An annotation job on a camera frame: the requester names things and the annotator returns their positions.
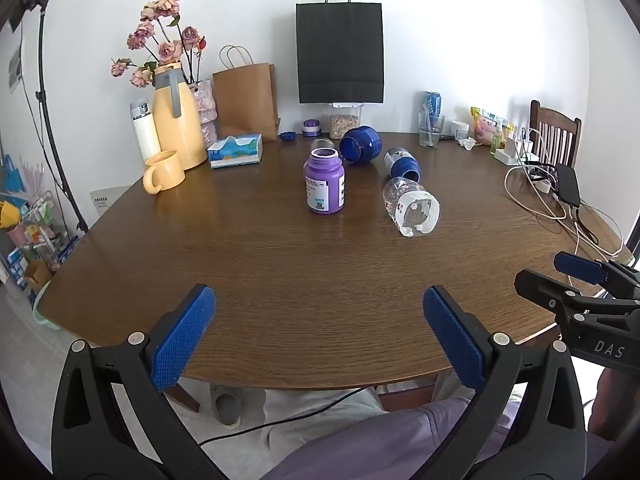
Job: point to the wooden chair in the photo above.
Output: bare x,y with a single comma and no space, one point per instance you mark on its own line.
555,132

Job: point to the drinking glass with straw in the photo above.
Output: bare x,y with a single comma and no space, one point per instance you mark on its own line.
430,132

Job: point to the white power strip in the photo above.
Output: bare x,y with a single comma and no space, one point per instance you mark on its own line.
510,152

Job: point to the blue lid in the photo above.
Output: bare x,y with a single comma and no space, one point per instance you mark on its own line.
287,136

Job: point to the dark blue jar lying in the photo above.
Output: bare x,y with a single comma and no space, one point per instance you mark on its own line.
362,145

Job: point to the black power bank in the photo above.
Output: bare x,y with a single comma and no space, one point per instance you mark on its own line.
569,185

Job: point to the black light stand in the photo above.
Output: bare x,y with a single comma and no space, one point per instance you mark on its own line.
55,145

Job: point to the crumpled white tissue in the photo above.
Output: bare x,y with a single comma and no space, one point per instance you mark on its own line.
467,144

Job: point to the purple plastic jar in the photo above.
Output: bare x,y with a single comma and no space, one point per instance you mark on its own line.
325,185

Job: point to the white cream jar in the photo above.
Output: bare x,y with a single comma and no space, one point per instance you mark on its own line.
461,130

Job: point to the blue drink can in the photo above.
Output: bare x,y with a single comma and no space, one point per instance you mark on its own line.
434,102

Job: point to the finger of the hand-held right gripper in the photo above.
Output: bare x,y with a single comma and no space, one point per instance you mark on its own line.
575,265
535,285

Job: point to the clear patterned glass cup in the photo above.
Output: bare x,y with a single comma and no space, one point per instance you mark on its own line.
410,205

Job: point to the blue tissue box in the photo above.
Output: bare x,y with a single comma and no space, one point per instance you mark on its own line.
235,152

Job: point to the grey slipper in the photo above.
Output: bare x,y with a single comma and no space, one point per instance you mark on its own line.
227,405

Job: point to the yellow mug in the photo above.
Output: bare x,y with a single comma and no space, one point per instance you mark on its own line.
165,172

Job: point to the person's lavender pants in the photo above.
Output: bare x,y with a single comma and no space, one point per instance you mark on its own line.
390,440

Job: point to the dried pink flowers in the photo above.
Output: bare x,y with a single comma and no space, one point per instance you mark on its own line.
167,52

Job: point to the brown paper bag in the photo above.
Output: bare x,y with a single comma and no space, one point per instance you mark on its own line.
245,102

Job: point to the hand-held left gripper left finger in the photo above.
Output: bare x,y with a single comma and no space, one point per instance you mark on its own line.
182,340

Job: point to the pink ribbed vase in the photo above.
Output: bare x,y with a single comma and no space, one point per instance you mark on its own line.
206,110

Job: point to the small clear glass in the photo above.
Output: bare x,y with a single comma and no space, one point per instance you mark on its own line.
322,143

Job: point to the colourful snack packet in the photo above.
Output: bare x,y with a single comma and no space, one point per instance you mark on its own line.
485,127

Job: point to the white wall notice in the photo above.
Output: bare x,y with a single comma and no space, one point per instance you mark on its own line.
15,67

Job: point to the clear cereal container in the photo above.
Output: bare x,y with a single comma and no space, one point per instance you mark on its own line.
345,122

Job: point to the black paper bag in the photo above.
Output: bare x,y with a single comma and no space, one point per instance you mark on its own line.
340,55

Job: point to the clear bottle with blue sleeve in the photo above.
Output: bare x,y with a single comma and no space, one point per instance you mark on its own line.
404,164

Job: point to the white thermos bottle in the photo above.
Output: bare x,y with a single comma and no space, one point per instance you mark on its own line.
145,135

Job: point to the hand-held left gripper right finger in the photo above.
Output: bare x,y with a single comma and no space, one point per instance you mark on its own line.
452,340

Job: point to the person's right forearm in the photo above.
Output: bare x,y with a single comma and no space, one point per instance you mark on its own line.
612,400

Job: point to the small green bottle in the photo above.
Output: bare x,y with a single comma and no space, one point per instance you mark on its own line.
496,142

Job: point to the small jar with purple lid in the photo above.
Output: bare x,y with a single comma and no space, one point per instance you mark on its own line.
311,127

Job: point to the mint green plastic basin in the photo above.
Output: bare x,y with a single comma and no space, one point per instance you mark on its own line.
42,312

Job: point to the yellow thermos jug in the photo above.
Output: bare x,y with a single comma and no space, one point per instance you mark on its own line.
177,125

